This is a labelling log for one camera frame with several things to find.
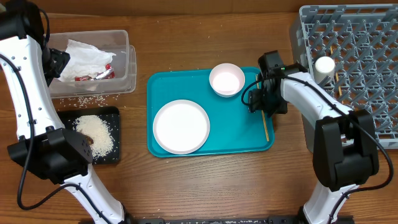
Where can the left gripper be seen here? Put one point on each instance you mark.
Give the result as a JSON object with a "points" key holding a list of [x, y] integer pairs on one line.
{"points": [[61, 59]]}

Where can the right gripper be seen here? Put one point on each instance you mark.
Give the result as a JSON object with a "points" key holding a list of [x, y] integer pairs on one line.
{"points": [[256, 103]]}

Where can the white napkin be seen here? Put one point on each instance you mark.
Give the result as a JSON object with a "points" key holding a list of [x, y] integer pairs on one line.
{"points": [[85, 60]]}

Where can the white pink bowl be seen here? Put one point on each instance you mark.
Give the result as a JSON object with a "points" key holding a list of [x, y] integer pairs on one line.
{"points": [[227, 79]]}

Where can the red snack wrapper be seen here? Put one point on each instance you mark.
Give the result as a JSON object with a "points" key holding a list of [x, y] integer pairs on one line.
{"points": [[107, 74]]}

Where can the small white cup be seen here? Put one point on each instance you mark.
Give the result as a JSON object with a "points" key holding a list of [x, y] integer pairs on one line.
{"points": [[324, 67]]}

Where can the white rice pile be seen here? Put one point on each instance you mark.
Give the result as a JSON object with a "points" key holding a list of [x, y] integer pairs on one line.
{"points": [[98, 130]]}

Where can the brown food scrap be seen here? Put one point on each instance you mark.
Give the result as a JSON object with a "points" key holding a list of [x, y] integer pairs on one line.
{"points": [[88, 140]]}

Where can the white round plate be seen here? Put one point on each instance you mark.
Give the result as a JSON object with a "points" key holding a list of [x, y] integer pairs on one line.
{"points": [[181, 127]]}

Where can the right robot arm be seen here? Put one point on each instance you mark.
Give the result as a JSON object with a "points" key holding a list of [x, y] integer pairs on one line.
{"points": [[344, 145]]}

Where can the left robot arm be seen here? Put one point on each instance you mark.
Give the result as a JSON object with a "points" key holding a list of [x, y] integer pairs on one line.
{"points": [[45, 147]]}

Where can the grey dishwasher rack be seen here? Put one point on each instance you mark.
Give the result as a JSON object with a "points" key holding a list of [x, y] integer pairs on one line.
{"points": [[362, 40]]}

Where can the teal serving tray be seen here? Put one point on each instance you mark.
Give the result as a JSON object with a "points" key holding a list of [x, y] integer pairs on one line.
{"points": [[233, 129]]}

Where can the spilled rice on table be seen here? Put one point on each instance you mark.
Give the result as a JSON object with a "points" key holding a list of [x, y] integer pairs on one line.
{"points": [[82, 102]]}

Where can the clear plastic bin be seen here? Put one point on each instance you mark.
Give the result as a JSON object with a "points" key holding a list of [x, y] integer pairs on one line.
{"points": [[124, 64]]}

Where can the black plastic tray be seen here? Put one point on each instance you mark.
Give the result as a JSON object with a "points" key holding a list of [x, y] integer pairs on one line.
{"points": [[111, 115]]}

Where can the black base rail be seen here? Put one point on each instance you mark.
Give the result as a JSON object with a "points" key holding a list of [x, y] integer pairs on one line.
{"points": [[289, 219]]}

